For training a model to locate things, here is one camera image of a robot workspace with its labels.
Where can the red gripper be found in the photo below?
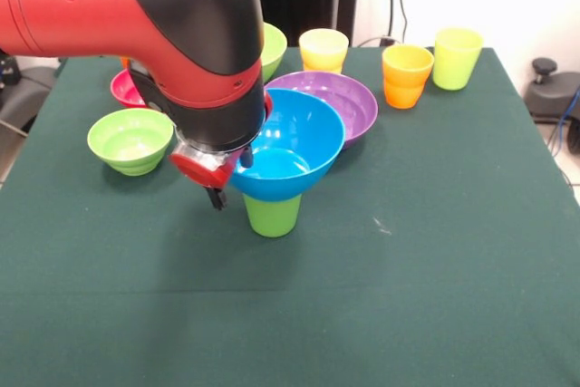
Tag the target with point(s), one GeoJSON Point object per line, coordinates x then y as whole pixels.
{"type": "Point", "coordinates": [204, 174]}

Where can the green cup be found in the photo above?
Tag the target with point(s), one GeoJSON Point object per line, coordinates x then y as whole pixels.
{"type": "Point", "coordinates": [272, 219]}

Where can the blue bowl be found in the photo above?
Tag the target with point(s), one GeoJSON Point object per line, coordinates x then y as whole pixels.
{"type": "Point", "coordinates": [299, 178]}

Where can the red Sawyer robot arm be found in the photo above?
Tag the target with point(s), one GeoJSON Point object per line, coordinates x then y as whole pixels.
{"type": "Point", "coordinates": [136, 20]}

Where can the small green bowl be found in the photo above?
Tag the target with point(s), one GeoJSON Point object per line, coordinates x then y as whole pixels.
{"type": "Point", "coordinates": [131, 151]}

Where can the dark green table cloth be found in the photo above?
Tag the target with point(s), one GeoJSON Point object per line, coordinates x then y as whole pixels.
{"type": "Point", "coordinates": [290, 292]}

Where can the large green bowl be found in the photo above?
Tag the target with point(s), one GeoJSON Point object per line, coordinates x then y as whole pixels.
{"type": "Point", "coordinates": [274, 51]}

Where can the pink bowl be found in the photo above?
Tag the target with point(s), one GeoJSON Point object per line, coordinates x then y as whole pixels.
{"type": "Point", "coordinates": [127, 94]}

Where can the purple bowl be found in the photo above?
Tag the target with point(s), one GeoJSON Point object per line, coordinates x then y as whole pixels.
{"type": "Point", "coordinates": [358, 106]}

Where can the orange cup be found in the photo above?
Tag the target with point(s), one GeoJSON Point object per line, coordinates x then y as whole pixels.
{"type": "Point", "coordinates": [405, 88]}

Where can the grey caster base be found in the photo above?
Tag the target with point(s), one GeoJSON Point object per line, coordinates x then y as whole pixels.
{"type": "Point", "coordinates": [22, 97]}

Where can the lime yellow cup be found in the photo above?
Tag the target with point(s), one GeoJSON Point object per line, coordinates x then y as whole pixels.
{"type": "Point", "coordinates": [455, 65]}

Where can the black caster base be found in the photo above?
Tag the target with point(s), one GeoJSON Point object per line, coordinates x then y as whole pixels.
{"type": "Point", "coordinates": [555, 92]}

